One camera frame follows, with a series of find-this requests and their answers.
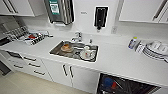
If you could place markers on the small orange cup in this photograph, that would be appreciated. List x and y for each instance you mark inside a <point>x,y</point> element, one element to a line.
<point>114,85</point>

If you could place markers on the stainless steel dishwasher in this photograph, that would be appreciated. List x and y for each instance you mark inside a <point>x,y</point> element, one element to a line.
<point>133,86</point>

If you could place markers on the white mug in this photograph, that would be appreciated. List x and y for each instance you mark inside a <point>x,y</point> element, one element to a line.
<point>86,53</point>

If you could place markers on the small chrome sink knob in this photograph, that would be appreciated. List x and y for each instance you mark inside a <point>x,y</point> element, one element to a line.
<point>90,41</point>

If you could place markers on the chrome sink faucet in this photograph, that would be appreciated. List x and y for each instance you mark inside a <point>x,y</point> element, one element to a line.
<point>77,36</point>

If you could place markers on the stainless steel sink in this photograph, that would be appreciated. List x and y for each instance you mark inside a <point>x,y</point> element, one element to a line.
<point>55,52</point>

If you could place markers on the white sink base cabinet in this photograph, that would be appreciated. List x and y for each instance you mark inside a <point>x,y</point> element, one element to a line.
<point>73,76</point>

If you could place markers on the black soap dispenser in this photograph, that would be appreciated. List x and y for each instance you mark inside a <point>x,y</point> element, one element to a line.
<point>100,17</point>

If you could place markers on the steel paper towel dispenser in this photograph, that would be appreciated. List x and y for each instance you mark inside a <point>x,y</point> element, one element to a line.
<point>58,10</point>

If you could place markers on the white blue soap bottle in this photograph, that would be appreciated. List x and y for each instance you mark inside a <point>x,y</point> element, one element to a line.
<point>132,42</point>

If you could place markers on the red white packet pile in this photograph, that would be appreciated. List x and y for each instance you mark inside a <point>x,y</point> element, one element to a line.
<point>36,37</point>

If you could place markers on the small white bottle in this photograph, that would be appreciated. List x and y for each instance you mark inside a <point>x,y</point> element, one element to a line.
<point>140,47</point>

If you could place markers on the black built-in microwave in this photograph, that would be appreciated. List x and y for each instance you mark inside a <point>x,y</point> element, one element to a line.
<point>14,55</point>

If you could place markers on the stack of white plates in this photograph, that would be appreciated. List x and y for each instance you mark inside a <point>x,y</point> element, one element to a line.
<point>155,53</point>

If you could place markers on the white bowl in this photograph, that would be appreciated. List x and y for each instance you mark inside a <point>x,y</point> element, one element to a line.
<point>156,45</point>

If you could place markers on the white wall outlet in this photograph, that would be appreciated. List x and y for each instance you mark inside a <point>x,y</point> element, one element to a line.
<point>114,30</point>

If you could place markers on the small grey wall label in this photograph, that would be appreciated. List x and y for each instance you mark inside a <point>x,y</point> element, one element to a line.
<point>83,12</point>

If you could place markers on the white wall cabinet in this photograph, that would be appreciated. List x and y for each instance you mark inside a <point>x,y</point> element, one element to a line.
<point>16,6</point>
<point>143,10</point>

